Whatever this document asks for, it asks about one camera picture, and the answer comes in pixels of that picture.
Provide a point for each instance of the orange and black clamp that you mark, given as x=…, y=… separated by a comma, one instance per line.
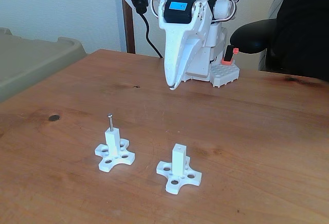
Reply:
x=227, y=54

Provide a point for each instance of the white cross-base post stand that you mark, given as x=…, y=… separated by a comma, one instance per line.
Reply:
x=178, y=159
x=113, y=141

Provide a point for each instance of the person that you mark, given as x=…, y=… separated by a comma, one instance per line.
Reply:
x=303, y=28

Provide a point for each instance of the brown wooden post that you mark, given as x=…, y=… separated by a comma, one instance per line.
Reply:
x=128, y=28

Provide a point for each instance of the black chair armrest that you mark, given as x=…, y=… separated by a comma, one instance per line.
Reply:
x=252, y=36

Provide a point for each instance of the small metal screw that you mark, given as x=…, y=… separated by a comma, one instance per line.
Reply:
x=111, y=123

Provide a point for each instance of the beige plastic bin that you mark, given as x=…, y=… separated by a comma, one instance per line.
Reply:
x=30, y=59

